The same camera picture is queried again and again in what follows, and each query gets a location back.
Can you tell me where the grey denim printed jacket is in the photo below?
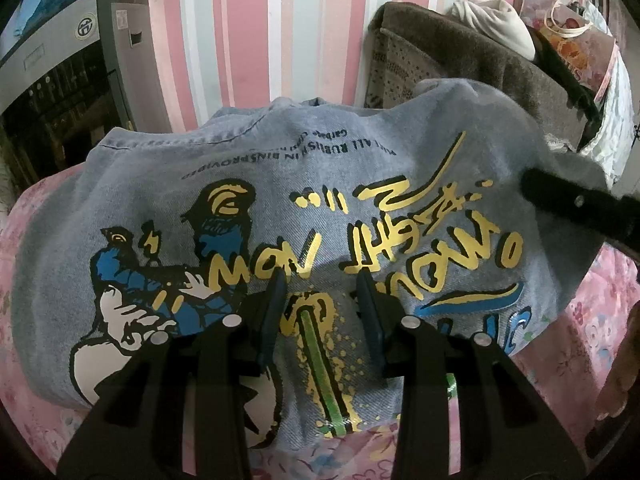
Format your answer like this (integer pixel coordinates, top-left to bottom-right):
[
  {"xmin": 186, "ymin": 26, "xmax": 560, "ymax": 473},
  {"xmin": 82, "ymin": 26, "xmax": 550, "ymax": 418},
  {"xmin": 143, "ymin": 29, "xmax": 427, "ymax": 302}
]
[{"xmin": 11, "ymin": 79, "xmax": 606, "ymax": 450}]

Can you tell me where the person's right hand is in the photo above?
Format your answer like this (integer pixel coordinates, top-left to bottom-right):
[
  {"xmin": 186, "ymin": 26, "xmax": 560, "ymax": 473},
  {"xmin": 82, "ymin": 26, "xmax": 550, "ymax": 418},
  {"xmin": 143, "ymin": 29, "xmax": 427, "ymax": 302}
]
[{"xmin": 596, "ymin": 302, "xmax": 640, "ymax": 422}]

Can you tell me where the white patterned hanging cloth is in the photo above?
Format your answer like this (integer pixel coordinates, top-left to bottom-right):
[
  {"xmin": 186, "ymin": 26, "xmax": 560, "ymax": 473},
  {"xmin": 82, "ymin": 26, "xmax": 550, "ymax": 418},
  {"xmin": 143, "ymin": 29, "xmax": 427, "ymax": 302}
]
[{"xmin": 579, "ymin": 2, "xmax": 639, "ymax": 188}]

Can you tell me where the pink floral bed sheet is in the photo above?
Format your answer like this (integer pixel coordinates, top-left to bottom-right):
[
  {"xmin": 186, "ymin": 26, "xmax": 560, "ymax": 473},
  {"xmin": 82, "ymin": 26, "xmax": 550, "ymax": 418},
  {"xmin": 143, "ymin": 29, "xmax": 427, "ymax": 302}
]
[{"xmin": 1, "ymin": 170, "xmax": 639, "ymax": 479}]

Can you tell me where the black garment on sofa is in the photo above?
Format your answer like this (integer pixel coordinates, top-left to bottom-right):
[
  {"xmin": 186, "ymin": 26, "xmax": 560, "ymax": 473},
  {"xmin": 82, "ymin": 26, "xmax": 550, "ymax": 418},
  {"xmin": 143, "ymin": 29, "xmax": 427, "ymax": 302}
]
[{"xmin": 527, "ymin": 26, "xmax": 602, "ymax": 139}]

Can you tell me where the pink floral gift bag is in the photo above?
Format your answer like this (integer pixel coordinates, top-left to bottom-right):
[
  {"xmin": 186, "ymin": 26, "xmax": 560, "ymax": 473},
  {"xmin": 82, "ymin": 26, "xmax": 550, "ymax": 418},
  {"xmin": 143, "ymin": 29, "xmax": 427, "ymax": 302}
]
[{"xmin": 520, "ymin": 0, "xmax": 618, "ymax": 104}]

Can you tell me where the cream white bundled garment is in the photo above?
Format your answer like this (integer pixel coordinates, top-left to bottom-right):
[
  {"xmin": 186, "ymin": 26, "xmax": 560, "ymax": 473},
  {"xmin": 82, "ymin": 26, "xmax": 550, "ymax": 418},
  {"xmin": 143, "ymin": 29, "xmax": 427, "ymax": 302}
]
[{"xmin": 448, "ymin": 0, "xmax": 536, "ymax": 62}]

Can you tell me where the brown blanket covered sofa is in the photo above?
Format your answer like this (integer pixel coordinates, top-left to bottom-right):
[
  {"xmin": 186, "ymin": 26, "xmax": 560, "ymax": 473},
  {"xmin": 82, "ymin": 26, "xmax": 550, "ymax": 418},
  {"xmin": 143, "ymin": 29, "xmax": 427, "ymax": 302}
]
[{"xmin": 364, "ymin": 2, "xmax": 594, "ymax": 151}]

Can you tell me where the silver black water dispenser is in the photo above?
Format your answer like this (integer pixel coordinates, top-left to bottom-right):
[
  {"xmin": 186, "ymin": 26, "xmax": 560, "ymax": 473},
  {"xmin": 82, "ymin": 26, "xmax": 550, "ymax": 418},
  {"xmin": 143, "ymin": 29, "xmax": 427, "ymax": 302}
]
[{"xmin": 1, "ymin": 0, "xmax": 171, "ymax": 192}]

